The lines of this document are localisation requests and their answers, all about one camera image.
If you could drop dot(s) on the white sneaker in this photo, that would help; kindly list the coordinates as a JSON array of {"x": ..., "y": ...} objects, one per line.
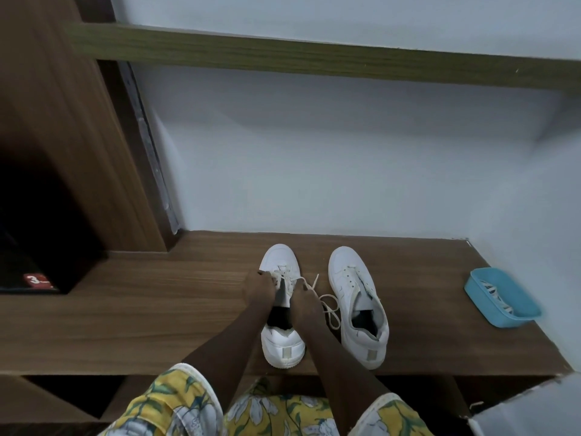
[
  {"x": 345, "y": 267},
  {"x": 283, "y": 349}
]

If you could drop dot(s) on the person's left forearm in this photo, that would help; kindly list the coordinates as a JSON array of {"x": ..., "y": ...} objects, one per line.
[{"x": 227, "y": 349}]

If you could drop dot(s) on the person's right forearm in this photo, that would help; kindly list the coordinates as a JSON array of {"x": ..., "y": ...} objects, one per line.
[{"x": 345, "y": 372}]

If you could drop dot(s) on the wooden wall shelf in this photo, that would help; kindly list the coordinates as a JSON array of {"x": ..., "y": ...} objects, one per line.
[{"x": 317, "y": 56}]

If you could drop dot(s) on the striped laces bundle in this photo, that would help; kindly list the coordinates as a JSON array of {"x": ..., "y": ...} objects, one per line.
[{"x": 497, "y": 295}]

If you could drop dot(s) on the blue plastic basket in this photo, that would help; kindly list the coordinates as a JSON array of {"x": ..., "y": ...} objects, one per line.
[{"x": 499, "y": 321}]

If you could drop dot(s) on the person's right hand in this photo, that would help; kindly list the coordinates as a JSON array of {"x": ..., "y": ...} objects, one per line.
[{"x": 306, "y": 308}]

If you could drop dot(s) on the person's left hand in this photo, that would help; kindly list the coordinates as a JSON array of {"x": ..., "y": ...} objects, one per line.
[{"x": 259, "y": 290}]

